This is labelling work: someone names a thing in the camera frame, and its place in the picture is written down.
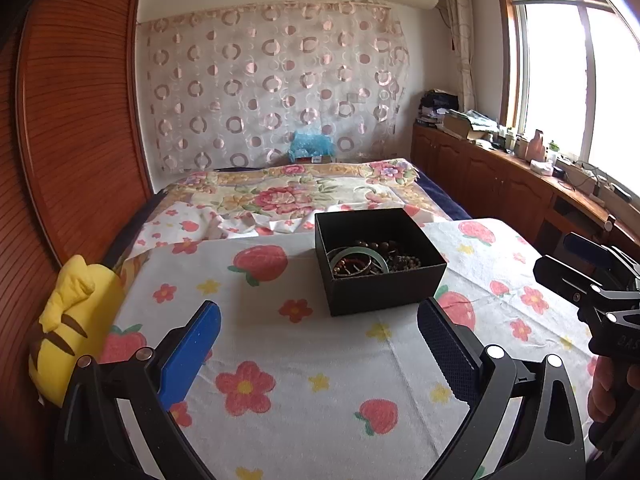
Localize person's right hand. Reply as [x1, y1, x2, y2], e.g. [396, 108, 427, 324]
[587, 356, 640, 425]

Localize blue plastic bag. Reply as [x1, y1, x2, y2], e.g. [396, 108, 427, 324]
[287, 130, 335, 164]

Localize pile of books and papers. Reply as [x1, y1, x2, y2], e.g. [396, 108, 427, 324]
[415, 88, 502, 144]

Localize brown container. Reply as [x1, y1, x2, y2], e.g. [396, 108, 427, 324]
[529, 129, 549, 162]

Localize crumpled strawberry print cloth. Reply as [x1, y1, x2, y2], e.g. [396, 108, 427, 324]
[134, 200, 312, 262]

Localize window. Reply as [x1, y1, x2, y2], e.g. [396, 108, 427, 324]
[494, 0, 640, 187]

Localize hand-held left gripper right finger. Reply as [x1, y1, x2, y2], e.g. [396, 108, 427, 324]
[416, 297, 588, 480]

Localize brown wooden bead bracelet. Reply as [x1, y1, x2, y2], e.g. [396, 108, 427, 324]
[350, 240, 427, 272]

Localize pale green jade bangle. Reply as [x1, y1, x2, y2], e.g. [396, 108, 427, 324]
[327, 247, 390, 277]

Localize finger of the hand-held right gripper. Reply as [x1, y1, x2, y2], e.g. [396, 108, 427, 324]
[532, 255, 614, 302]
[562, 232, 640, 279]

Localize white patterned window curtain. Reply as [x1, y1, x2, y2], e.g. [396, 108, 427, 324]
[440, 0, 477, 112]

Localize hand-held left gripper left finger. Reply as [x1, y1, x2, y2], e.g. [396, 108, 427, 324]
[52, 300, 222, 480]

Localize yellow plush toy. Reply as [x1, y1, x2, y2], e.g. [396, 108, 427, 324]
[27, 254, 127, 409]

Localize fruit and flower print towel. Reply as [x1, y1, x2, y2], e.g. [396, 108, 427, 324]
[100, 217, 603, 480]

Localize floral blanket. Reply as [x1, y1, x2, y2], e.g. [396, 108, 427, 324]
[164, 157, 454, 237]

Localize dark blue bed sheet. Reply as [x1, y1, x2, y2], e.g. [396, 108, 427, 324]
[412, 167, 474, 222]

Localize circle pattern curtain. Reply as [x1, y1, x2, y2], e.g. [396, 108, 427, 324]
[137, 0, 412, 177]

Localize black cardboard box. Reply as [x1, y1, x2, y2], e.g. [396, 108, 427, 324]
[314, 207, 448, 317]

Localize wooden cabinet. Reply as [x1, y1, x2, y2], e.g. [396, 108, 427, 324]
[411, 122, 640, 262]

